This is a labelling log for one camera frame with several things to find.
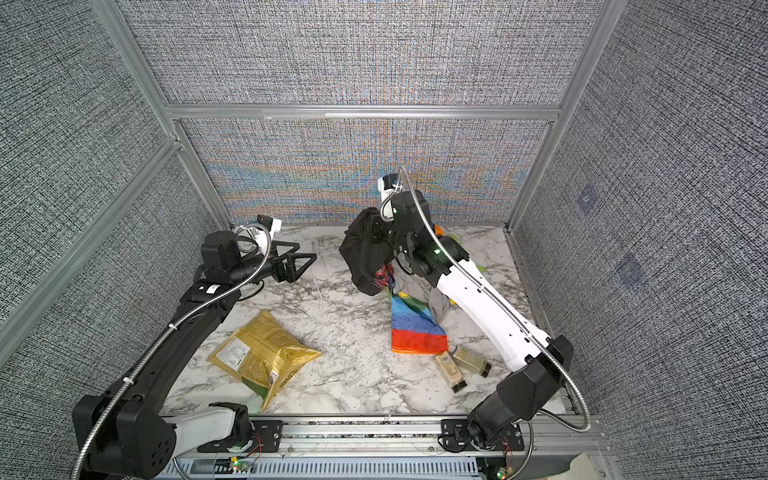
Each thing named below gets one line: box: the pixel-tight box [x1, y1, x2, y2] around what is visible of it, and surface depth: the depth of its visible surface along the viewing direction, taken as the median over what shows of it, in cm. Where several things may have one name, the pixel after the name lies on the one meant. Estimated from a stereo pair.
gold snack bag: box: [207, 310, 322, 411], surface depth 81 cm
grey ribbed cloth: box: [391, 255, 449, 323], surface depth 92 cm
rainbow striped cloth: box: [374, 264, 449, 354], surface depth 89 cm
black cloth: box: [339, 207, 396, 296], surface depth 72 cm
